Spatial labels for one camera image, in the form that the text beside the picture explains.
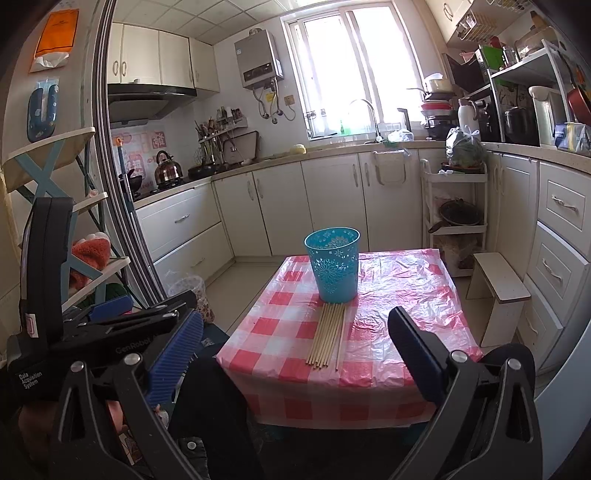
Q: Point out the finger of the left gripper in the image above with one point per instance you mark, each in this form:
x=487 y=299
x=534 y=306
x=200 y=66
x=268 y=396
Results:
x=156 y=320
x=111 y=309

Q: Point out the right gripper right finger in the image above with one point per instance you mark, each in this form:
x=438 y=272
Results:
x=423 y=353

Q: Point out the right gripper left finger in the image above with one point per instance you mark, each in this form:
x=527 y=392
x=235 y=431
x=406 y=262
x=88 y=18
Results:
x=172 y=360

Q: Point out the clear floral waste bin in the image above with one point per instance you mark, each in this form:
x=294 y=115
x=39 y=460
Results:
x=195 y=286

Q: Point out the red checkered plastic tablecloth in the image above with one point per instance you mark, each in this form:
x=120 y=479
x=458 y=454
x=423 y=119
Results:
x=366 y=384

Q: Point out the small white step stool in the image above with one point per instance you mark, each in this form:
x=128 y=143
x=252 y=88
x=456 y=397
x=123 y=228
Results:
x=494 y=278

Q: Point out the black wok pan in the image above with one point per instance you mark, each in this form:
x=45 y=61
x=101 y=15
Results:
x=134 y=181

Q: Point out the steel kettle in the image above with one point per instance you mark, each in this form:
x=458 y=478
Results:
x=167 y=172

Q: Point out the teal perforated plastic basket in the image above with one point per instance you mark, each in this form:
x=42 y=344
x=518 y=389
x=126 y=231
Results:
x=334 y=256

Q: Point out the white folding shelf rack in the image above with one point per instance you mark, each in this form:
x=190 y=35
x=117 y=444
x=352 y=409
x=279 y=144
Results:
x=49 y=269

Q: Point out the white tiered storage cart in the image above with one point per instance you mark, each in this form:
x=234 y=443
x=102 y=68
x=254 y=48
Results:
x=455 y=213

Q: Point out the white hanging door bin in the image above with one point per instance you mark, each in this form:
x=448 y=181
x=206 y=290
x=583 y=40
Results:
x=391 y=167

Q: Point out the range hood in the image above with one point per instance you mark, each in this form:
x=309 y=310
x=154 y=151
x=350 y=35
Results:
x=133 y=102

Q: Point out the green vegetables plastic bag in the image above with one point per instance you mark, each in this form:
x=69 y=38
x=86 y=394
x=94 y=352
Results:
x=464 y=148

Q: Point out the stacked bowls and pots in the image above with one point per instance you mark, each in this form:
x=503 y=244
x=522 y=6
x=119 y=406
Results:
x=439 y=106

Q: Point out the white thermos jug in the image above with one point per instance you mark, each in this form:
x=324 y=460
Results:
x=468 y=117

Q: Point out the gas water heater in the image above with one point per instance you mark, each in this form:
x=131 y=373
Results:
x=258 y=60

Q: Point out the orange paper bag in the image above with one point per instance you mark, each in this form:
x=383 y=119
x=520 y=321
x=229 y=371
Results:
x=56 y=41

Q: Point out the white electric kettle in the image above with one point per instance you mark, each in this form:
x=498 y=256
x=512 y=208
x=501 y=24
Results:
x=549 y=111

